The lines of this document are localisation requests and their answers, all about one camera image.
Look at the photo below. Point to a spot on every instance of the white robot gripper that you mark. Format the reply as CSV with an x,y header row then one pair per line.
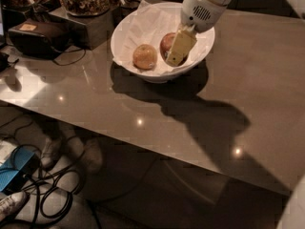
x,y
197,10

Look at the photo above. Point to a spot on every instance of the red apple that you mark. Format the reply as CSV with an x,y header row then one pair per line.
x,y
165,46

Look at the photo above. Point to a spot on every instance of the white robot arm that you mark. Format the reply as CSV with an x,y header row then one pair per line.
x,y
294,213

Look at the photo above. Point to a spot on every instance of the yellowish apple left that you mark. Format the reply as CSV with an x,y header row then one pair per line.
x,y
144,57

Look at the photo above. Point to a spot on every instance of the white paper liner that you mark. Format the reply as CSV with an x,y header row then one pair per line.
x,y
146,26

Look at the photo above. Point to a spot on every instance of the dark cup with scoop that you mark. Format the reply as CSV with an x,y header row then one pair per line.
x,y
125,0

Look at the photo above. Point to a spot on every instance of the black device with label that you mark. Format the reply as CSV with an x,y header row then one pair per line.
x,y
44,40

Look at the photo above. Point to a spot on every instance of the white sneaker under table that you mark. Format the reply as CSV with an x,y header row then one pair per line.
x,y
50,153

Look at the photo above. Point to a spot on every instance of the blue box on floor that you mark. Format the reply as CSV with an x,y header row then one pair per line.
x,y
13,171

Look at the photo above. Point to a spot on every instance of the white sneaker bottom left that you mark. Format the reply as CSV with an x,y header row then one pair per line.
x,y
12,203

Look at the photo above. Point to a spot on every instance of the dark grey pedestal box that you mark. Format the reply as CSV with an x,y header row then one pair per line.
x,y
86,32

